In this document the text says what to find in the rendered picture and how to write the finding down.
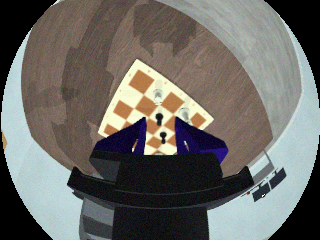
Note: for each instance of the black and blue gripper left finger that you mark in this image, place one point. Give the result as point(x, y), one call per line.
point(124, 140)

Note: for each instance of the black pawn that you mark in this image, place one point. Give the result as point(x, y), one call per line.
point(159, 117)
point(163, 135)

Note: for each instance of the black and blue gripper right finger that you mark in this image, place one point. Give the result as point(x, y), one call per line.
point(198, 141)

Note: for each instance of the brown and cream checkered chessboard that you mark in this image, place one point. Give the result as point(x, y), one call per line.
point(134, 100)

